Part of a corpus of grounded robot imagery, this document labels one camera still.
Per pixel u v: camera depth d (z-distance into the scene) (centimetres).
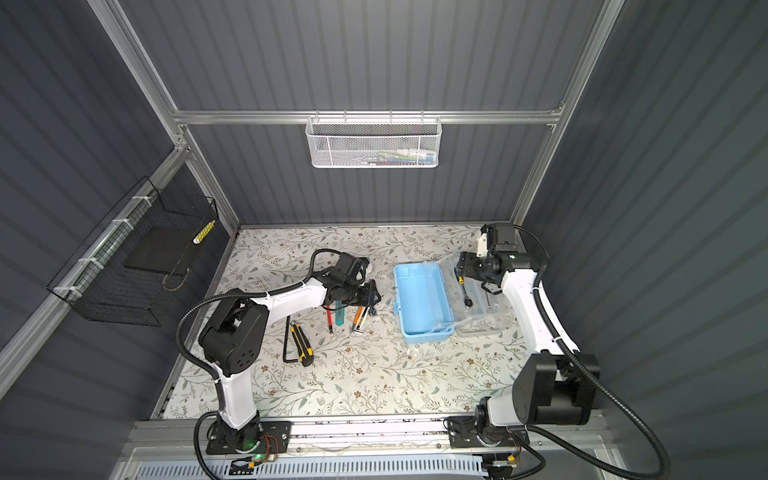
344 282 75
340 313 96
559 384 41
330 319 94
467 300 85
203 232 81
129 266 71
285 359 86
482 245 75
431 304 91
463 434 73
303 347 88
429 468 77
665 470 34
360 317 94
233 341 51
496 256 59
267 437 73
